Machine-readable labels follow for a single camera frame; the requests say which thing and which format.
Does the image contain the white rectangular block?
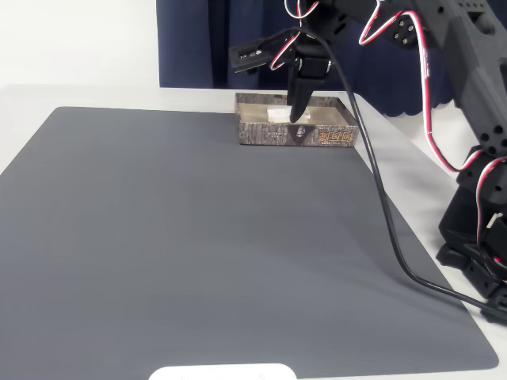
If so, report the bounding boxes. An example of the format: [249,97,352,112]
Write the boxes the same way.
[267,105,312,123]

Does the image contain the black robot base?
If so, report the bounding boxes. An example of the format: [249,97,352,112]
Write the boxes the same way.
[435,245,507,321]

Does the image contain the bark-print cardboard box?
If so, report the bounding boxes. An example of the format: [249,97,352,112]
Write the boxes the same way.
[234,92,361,147]

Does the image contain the navy blue curtain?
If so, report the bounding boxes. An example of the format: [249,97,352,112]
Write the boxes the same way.
[155,0,507,118]

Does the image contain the dark gray table mat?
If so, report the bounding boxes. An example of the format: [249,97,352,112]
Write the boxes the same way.
[0,105,499,375]

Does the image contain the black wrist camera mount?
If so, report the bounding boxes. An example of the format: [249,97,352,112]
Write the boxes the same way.
[228,29,300,74]

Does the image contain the red white servo wires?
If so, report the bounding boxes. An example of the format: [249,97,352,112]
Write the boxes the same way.
[270,0,507,286]

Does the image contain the white camera device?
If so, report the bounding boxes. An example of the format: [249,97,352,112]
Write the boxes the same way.
[148,363,297,380]

